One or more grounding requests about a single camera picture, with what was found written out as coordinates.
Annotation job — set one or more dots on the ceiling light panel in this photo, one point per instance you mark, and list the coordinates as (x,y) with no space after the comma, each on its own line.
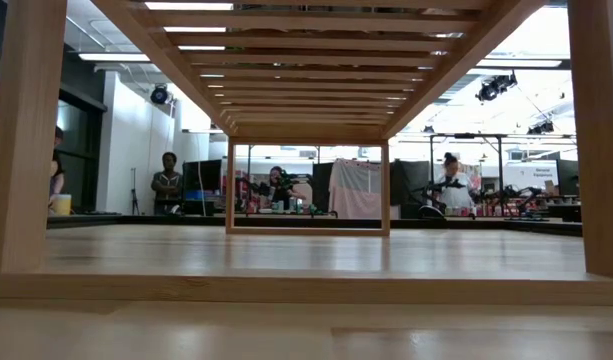
(518,63)
(113,57)

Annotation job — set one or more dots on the white equipment sign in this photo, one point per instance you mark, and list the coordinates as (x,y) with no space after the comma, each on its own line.
(536,174)

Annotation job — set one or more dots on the background black robot arm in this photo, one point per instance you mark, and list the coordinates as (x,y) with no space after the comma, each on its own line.
(428,197)

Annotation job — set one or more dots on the background robot rig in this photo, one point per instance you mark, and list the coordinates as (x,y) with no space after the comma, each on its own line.
(286,181)
(248,192)
(516,197)

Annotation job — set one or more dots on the black ceiling camera rig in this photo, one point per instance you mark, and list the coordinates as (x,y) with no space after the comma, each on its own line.
(496,86)
(541,126)

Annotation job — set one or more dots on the black table edge rail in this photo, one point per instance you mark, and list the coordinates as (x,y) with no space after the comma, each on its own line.
(536,226)

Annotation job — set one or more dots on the thin black tripod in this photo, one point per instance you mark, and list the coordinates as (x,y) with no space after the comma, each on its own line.
(134,192)

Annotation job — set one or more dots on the black gantry frame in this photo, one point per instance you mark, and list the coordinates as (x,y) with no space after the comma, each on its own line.
(466,135)

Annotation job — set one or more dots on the yellow cup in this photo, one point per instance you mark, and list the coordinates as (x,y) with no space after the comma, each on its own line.
(62,205)

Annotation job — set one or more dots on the person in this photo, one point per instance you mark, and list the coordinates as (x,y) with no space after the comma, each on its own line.
(281,187)
(167,182)
(453,187)
(56,172)

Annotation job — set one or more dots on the pink cloth cover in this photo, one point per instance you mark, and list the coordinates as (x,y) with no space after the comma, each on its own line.
(356,190)

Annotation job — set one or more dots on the wooden slatted shelf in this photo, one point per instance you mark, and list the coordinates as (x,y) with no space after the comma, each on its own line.
(306,290)

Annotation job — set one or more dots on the black round ceiling device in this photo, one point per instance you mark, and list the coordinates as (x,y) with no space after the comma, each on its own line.
(159,94)

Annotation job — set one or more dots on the black cloth partition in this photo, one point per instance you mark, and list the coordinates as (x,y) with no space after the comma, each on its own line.
(410,175)

